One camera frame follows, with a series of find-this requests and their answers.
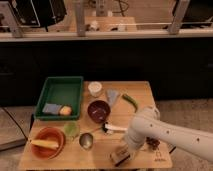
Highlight wooden board eraser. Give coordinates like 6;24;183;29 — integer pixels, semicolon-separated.
110;149;130;167

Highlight purple bowl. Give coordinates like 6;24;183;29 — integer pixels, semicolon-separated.
87;100;111;123

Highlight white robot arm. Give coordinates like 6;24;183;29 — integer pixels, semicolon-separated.
124;106;213;163

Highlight orange bowl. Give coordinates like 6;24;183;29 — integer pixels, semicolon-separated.
30;127;65;160

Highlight dark red grapes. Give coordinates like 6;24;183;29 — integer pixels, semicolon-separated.
146;137;160;150

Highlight metal spoon ladle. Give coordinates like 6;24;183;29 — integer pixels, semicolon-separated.
79;128;101;150

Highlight green chili pepper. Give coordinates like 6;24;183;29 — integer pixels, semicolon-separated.
122;94;138;112

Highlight grey cloth piece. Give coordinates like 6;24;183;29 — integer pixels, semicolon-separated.
106;89;119;107

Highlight green lettuce leaf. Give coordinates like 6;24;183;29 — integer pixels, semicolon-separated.
64;121;80;139

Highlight white cup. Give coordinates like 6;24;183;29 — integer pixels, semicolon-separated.
88;81;102;97

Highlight yellow orange fruit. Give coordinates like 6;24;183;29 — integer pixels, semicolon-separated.
59;106;72;116

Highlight yellow corn cob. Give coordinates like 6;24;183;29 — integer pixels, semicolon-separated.
31;140;59;149

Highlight green plastic tray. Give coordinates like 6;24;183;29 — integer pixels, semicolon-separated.
34;76;83;121

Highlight blue sponge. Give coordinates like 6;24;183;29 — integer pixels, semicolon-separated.
42;103;62;115

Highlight grey floor plate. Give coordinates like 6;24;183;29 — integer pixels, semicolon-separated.
0;107;27;152

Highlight black monitor box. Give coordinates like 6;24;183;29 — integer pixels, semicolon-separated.
12;0;66;27

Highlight white handled brush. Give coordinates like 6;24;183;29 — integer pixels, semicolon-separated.
102;123;127;134

